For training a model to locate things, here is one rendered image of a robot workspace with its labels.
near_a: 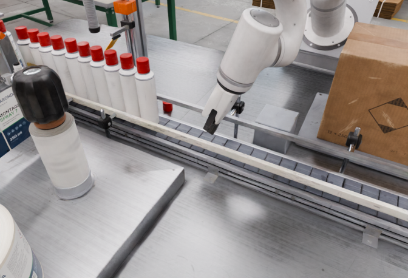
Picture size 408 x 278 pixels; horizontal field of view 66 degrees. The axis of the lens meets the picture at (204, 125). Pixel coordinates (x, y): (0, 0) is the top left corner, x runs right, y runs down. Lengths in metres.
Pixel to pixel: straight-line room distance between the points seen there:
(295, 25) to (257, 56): 0.11
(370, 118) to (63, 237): 0.77
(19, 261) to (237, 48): 0.51
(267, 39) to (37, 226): 0.59
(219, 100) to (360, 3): 0.90
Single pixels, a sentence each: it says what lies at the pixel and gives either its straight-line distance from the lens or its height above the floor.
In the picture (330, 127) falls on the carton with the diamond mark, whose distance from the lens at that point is 0.94.
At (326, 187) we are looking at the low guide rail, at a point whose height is 0.91.
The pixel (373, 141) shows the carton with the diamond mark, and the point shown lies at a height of 0.89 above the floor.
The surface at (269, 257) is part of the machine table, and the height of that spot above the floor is 0.83.
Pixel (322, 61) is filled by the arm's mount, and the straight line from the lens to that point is 1.37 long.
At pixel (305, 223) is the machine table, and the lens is 0.78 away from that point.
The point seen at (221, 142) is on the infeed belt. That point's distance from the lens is 0.86.
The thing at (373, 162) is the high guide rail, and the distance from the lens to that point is 0.78.
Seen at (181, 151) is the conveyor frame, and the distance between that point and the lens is 0.85.
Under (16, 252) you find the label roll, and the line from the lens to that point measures 0.58.
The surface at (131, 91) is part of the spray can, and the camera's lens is 0.88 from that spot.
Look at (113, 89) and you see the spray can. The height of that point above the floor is 0.98.
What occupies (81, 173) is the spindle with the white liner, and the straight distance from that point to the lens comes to 0.74.
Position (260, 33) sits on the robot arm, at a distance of 0.60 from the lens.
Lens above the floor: 1.44
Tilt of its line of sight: 38 degrees down
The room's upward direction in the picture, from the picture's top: straight up
